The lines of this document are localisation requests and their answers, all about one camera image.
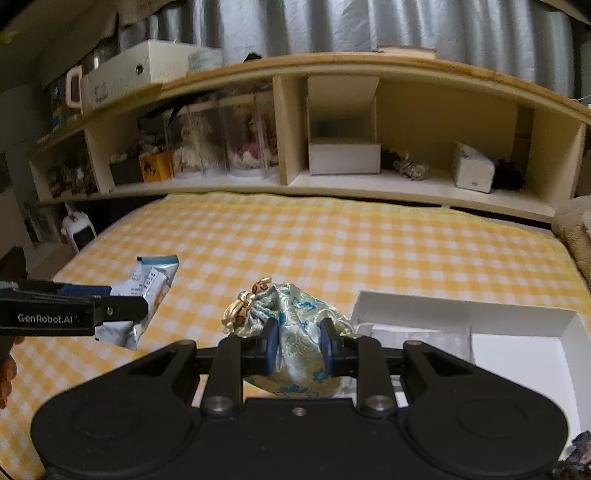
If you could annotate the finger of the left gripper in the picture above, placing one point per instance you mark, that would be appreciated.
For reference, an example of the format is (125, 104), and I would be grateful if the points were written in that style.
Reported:
(115, 316)
(76, 290)

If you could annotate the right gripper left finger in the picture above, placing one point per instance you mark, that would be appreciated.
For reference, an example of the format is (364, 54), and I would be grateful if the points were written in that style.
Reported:
(230, 362)

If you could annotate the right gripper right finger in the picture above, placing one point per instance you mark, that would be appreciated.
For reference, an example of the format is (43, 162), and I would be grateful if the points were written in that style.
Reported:
(363, 359)

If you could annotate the blue white foil sachet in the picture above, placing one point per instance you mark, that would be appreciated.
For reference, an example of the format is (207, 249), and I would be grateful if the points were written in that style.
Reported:
(143, 290)

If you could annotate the blue floral silk pouch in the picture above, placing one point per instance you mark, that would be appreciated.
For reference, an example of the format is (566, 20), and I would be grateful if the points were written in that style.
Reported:
(299, 371)

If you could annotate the dark brown hair scrunchie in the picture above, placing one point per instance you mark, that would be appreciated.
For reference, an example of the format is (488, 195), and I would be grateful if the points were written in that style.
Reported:
(577, 465)

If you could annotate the yellow checked bed sheet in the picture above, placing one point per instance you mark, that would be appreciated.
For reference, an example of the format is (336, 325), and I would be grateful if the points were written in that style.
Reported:
(333, 249)

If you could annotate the yellow small box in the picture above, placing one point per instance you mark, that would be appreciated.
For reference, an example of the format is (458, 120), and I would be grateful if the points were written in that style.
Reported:
(156, 167)

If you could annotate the white shallow cardboard box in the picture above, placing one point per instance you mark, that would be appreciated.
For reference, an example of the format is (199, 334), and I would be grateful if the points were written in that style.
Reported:
(502, 389)

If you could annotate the white tissue box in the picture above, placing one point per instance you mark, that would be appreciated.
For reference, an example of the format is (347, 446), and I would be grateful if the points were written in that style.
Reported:
(472, 170)

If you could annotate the pink doll in clear case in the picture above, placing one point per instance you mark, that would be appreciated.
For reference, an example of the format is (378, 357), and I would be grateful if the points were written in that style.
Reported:
(245, 143)

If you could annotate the wooden headboard shelf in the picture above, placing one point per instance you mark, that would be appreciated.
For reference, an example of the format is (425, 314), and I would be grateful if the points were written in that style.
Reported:
(534, 136)

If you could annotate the white storage box on shelf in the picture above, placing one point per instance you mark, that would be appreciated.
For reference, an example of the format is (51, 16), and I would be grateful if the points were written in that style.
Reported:
(148, 63)

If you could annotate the open white small box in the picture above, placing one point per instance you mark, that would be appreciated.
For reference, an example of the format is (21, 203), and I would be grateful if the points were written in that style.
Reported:
(343, 125)

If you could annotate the beige fluffy blanket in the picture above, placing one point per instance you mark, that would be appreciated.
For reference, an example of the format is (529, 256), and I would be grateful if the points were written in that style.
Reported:
(571, 224)

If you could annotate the roll of tape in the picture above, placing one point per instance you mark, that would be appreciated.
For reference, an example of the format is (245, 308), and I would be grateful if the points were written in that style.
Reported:
(204, 59)

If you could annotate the book on shelf top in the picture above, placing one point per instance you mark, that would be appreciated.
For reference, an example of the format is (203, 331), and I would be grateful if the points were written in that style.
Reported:
(408, 51)

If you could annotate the silver curtain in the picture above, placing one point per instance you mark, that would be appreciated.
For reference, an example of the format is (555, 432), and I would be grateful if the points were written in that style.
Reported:
(526, 39)

